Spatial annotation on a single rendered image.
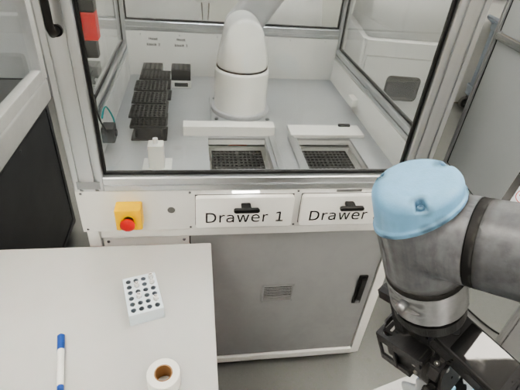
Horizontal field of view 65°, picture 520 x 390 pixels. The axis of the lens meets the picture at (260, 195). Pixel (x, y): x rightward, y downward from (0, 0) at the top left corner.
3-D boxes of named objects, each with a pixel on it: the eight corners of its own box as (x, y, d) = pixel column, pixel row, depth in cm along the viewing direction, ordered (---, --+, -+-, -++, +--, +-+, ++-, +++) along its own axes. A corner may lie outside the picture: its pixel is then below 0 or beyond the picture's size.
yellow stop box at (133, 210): (142, 231, 116) (140, 211, 111) (116, 232, 115) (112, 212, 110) (144, 220, 120) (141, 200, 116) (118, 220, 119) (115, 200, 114)
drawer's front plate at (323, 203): (386, 223, 131) (395, 195, 125) (298, 225, 127) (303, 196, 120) (384, 219, 132) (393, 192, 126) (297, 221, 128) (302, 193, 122)
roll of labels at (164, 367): (187, 378, 90) (186, 368, 88) (165, 405, 85) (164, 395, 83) (163, 362, 93) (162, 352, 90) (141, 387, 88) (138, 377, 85)
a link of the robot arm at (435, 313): (485, 263, 38) (433, 320, 35) (485, 295, 40) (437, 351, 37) (415, 233, 44) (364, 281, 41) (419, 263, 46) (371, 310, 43)
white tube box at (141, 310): (165, 316, 102) (164, 307, 100) (130, 326, 100) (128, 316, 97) (155, 281, 112) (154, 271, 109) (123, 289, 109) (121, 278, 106)
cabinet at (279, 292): (359, 361, 182) (412, 224, 135) (119, 381, 166) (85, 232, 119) (310, 224, 257) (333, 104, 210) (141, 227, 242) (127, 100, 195)
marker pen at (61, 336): (65, 391, 86) (63, 386, 85) (56, 393, 85) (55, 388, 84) (65, 336, 96) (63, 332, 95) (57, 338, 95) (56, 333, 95)
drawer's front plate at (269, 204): (290, 225, 126) (295, 196, 120) (196, 228, 122) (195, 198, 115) (289, 222, 128) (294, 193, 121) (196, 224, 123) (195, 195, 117)
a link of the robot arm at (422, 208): (456, 220, 28) (348, 199, 34) (461, 318, 34) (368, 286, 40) (490, 158, 32) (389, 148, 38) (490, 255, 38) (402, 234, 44)
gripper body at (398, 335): (418, 321, 53) (408, 257, 47) (484, 360, 47) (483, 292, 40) (381, 362, 51) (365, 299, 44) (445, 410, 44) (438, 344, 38)
